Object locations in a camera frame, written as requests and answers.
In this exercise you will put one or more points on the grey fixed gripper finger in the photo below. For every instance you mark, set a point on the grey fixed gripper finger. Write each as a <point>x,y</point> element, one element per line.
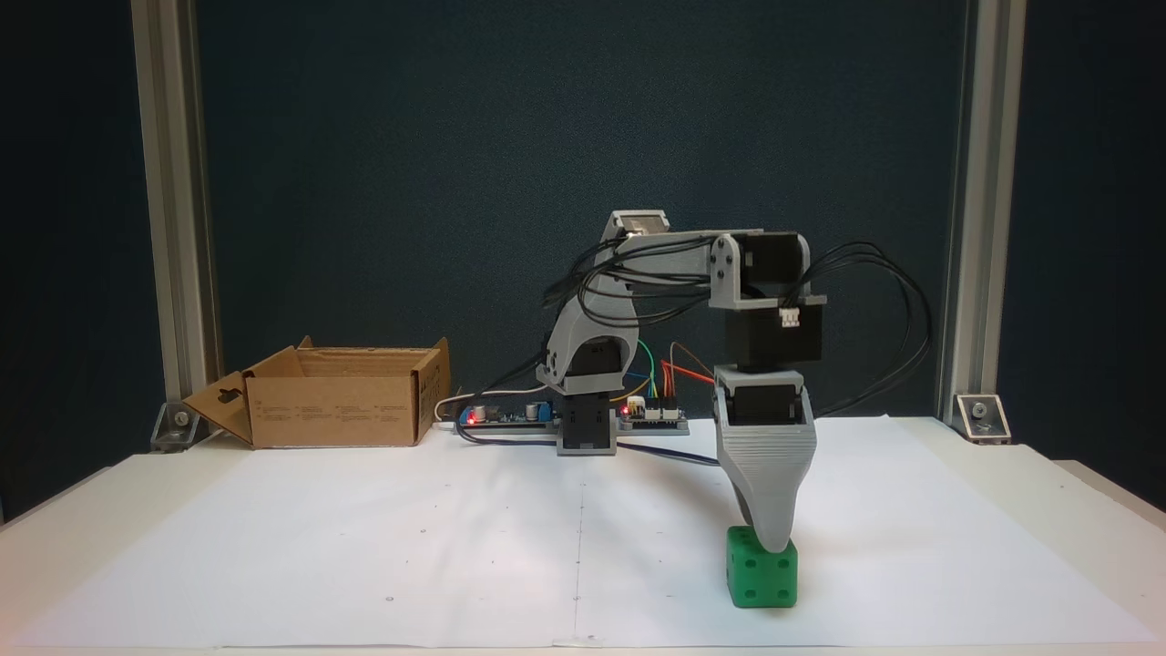
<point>774,474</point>

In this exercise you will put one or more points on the circuit board with white connectors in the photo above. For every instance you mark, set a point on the circuit board with white connectors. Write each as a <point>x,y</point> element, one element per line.
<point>656,421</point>

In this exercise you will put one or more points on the aluminium frame post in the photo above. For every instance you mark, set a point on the aluminium frame post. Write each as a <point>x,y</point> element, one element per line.
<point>984,182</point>
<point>173,182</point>

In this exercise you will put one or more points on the green dice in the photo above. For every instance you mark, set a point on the green dice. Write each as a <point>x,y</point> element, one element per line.
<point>761,583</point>

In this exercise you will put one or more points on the metal corner bracket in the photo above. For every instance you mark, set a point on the metal corner bracket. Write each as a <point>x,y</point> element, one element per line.
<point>178,426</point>
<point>982,417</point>

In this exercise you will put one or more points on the dark moving gripper finger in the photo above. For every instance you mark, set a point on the dark moving gripper finger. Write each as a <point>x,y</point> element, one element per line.
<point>742,504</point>

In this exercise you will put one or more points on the open cardboard box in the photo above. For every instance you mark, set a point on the open cardboard box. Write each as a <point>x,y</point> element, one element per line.
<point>328,410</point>

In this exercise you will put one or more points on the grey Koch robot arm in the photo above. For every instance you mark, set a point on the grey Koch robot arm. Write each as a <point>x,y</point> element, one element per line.
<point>583,328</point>

